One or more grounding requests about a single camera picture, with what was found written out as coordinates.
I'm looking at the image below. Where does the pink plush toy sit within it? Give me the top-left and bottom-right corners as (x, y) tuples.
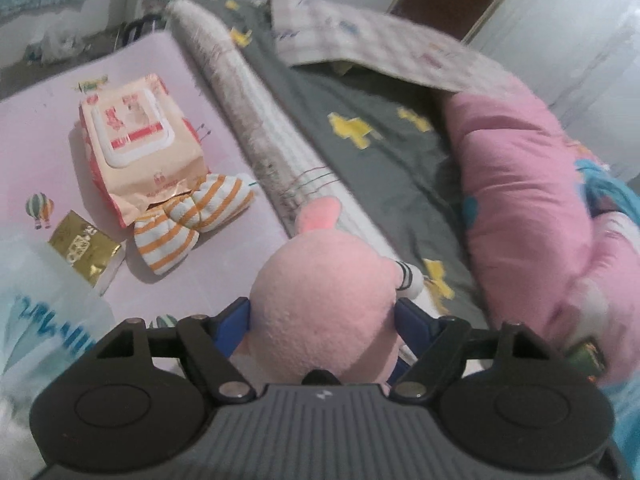
(235, 196), (426, 386)

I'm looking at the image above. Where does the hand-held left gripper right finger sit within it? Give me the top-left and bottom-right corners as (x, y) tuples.
(387, 299), (552, 404)

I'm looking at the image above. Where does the pink balloon-print play mat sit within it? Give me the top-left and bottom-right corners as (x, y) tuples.
(0, 30), (291, 461)

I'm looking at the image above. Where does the pale checkered blanket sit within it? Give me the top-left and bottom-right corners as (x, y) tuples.
(270, 0), (526, 93)

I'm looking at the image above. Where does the white plastic bag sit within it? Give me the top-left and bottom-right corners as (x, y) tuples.
(0, 232), (118, 461)

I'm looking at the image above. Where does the orange striped white cloth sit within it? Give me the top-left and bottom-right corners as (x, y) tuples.
(132, 172), (256, 277)

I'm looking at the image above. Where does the pink pillow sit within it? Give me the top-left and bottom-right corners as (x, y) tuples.
(442, 91), (640, 391)

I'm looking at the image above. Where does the peach wet wipes pack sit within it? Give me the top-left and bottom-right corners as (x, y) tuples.
(79, 74), (207, 228)

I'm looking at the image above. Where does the gold foil packet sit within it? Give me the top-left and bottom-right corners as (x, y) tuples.
(48, 210), (126, 295)

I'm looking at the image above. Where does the crumpled white bag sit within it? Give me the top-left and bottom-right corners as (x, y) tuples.
(40, 27), (86, 63)

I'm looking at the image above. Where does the grey yellow-print bedsheet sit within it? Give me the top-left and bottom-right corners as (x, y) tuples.
(200, 0), (496, 331)

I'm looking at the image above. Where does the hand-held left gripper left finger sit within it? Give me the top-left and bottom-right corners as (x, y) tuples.
(95, 297), (256, 404)

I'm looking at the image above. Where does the black electric kettle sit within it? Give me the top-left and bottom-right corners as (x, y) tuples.
(122, 15), (166, 46)

